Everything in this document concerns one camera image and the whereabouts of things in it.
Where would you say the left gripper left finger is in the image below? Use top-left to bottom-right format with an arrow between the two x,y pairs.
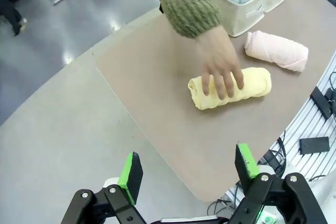
61,152 -> 148,224

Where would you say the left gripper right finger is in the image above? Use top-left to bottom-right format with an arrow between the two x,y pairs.
228,142 -> 329,224

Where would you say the yellow towel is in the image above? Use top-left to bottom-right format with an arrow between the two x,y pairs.
187,67 -> 271,111

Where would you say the pink towel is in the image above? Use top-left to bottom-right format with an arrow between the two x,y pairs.
244,31 -> 309,72

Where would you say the person's right forearm green sleeve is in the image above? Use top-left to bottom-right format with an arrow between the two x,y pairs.
143,0 -> 224,40

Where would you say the person's right hand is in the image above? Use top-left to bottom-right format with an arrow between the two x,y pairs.
195,26 -> 245,101

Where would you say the flat black box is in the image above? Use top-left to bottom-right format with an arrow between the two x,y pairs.
299,136 -> 330,156

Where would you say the brown table mat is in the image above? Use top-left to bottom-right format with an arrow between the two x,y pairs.
96,0 -> 336,204

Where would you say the black cable bundle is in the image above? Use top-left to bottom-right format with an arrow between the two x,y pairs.
207,129 -> 292,206

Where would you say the aluminium profile frame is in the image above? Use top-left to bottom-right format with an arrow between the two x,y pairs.
225,50 -> 336,201

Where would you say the black angled bracket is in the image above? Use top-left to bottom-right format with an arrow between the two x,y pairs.
310,87 -> 333,120

